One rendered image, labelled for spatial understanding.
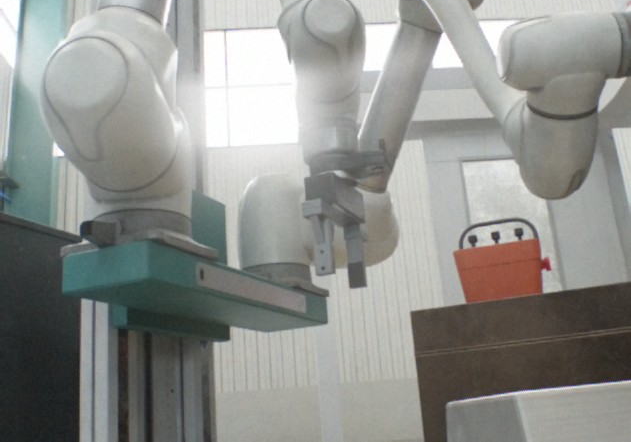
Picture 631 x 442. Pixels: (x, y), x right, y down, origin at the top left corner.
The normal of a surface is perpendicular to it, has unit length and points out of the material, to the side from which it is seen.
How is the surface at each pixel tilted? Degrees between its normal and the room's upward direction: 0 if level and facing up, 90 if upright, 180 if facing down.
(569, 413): 72
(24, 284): 90
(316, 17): 97
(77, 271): 90
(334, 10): 98
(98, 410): 90
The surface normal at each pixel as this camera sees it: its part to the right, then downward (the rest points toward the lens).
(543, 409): 0.03, -0.59
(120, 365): 0.92, -0.19
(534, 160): -0.73, 0.49
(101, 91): -0.04, -0.25
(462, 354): -0.33, -0.26
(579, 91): 0.07, 0.64
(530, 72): -0.24, 0.60
